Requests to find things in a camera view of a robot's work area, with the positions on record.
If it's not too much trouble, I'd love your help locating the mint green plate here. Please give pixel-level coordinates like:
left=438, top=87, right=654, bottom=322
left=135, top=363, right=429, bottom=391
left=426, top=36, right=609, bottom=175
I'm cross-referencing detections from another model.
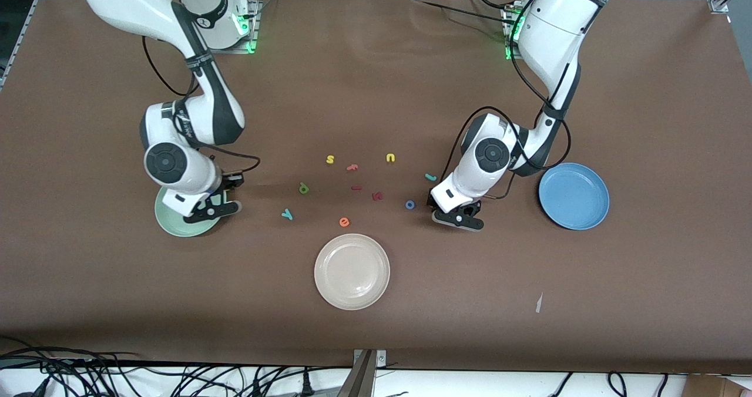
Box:
left=154, top=184, right=229, bottom=237

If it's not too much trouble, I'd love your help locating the blue plate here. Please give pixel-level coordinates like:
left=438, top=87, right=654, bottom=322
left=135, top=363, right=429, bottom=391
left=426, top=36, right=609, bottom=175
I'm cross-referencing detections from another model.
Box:
left=538, top=162, right=610, bottom=231

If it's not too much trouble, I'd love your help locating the beige plate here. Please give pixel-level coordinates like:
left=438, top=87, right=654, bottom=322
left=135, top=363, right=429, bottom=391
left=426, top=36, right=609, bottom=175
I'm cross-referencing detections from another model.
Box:
left=314, top=233, right=391, bottom=311

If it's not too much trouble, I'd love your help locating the cardboard box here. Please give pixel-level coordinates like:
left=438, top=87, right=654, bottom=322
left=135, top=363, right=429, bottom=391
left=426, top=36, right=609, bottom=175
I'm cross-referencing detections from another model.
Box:
left=683, top=375, right=752, bottom=397

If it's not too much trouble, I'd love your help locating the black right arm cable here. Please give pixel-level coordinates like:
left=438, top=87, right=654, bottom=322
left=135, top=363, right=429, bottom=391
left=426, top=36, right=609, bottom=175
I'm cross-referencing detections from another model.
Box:
left=142, top=33, right=261, bottom=177

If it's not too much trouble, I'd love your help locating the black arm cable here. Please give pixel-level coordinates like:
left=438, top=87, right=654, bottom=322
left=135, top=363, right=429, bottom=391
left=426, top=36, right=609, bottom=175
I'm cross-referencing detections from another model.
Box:
left=439, top=0, right=572, bottom=201
left=142, top=33, right=261, bottom=177

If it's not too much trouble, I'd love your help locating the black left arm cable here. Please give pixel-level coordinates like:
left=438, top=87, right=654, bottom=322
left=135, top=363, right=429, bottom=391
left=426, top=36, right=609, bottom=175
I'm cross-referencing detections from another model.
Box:
left=439, top=0, right=572, bottom=201

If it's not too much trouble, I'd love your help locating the silver metal bracket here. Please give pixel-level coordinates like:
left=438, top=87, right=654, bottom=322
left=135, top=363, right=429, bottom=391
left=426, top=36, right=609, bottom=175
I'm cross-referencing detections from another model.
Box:
left=353, top=349, right=387, bottom=367

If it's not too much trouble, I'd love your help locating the grey aluminium post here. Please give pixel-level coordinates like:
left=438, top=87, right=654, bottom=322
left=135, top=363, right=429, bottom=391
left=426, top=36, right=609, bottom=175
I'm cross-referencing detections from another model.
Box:
left=337, top=350, right=377, bottom=397

